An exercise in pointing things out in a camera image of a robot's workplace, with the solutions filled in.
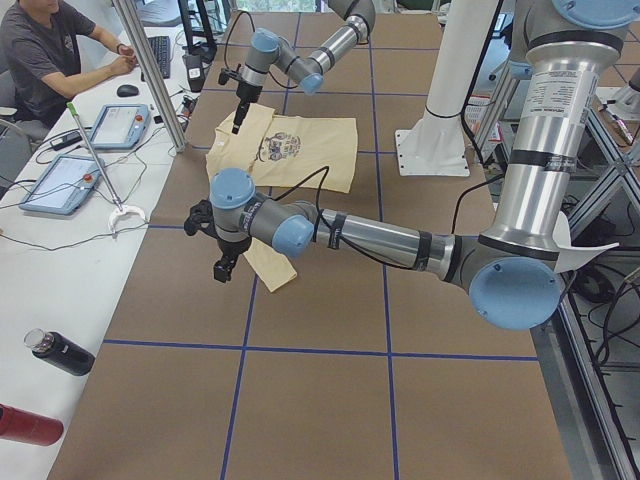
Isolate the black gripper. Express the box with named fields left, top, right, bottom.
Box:
left=213, top=237, right=252, bottom=282
left=232, top=80, right=261, bottom=135

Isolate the upper teach pendant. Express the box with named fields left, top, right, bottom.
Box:
left=89, top=104, right=150, bottom=151

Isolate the aluminium frame post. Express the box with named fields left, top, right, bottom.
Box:
left=113, top=0, right=186, bottom=153

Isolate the white camera mast pedestal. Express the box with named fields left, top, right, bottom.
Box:
left=395, top=0, right=500, bottom=177

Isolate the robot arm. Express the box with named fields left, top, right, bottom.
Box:
left=206, top=1, right=639, bottom=330
left=219, top=0, right=376, bottom=134

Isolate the black water bottle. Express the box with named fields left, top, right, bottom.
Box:
left=23, top=328, right=95, bottom=376

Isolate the seated person in grey shirt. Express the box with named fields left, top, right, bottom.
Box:
left=1, top=0, right=137, bottom=128

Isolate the black keyboard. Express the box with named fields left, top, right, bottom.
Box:
left=147, top=35, right=171, bottom=79

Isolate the teach pendant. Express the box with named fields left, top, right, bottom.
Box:
left=89, top=104, right=150, bottom=151
left=19, top=154, right=101, bottom=216

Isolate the lower teach pendant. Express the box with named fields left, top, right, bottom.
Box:
left=19, top=154, right=101, bottom=216

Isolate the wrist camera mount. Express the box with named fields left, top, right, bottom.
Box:
left=183, top=199, right=217, bottom=238
left=218, top=67, right=243, bottom=86

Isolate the red water bottle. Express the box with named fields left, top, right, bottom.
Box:
left=1, top=405, right=64, bottom=446

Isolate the white paper sheet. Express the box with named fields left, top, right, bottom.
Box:
left=552, top=211, right=619, bottom=274

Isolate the black computer mouse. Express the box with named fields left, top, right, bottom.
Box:
left=116, top=84, right=139, bottom=98

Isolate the metal reacher grabber tool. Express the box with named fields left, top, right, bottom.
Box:
left=66, top=102, right=146, bottom=238

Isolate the beige long-sleeve printed shirt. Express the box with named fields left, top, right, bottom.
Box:
left=206, top=104, right=358, bottom=292

